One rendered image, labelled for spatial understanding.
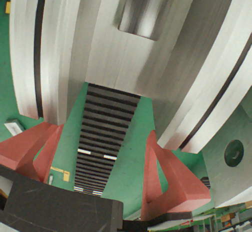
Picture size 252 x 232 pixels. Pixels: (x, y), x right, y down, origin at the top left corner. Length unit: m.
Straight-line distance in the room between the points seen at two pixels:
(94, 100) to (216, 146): 0.16
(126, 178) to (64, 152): 0.12
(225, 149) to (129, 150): 0.13
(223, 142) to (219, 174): 0.04
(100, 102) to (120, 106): 0.02
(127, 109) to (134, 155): 0.10
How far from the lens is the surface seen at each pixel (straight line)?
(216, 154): 0.22
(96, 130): 0.18
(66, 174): 0.34
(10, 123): 0.25
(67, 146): 0.25
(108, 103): 0.16
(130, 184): 0.34
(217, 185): 0.21
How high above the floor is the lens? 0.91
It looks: 51 degrees down
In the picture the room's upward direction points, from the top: 176 degrees counter-clockwise
